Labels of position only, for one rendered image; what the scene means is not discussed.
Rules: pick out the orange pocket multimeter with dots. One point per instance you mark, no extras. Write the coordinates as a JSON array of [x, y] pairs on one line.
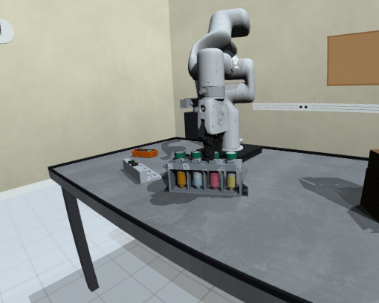
[[144, 152]]

